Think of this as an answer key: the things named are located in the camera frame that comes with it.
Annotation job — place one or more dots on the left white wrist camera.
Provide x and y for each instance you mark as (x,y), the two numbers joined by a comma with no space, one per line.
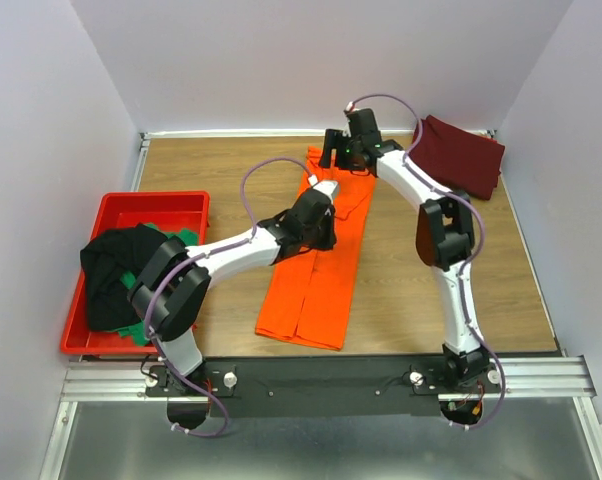
(329,188)

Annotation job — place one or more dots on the red plastic bin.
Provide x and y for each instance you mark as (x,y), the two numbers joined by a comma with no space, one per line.
(170,212)

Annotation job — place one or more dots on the folded maroon t shirt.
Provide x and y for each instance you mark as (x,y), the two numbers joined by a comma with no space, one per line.
(456,158)

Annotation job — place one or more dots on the black t shirt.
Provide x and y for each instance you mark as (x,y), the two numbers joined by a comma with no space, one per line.
(105,261)

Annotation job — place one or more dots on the orange t shirt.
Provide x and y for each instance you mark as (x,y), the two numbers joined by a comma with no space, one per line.
(310,295)

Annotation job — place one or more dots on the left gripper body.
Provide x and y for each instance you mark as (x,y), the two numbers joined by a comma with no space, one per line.
(328,232)

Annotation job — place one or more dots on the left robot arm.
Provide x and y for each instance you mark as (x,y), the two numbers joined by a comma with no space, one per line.
(170,290)

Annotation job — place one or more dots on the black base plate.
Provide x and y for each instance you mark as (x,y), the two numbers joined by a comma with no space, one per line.
(321,386)

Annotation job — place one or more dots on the green t shirt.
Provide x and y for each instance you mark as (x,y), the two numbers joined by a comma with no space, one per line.
(135,330)

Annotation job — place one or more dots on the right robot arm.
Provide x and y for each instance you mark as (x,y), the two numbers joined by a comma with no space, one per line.
(445,238)

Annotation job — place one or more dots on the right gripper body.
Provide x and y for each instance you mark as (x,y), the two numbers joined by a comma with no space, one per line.
(328,147)

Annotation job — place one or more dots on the aluminium frame rail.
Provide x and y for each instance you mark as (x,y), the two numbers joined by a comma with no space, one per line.
(330,417)

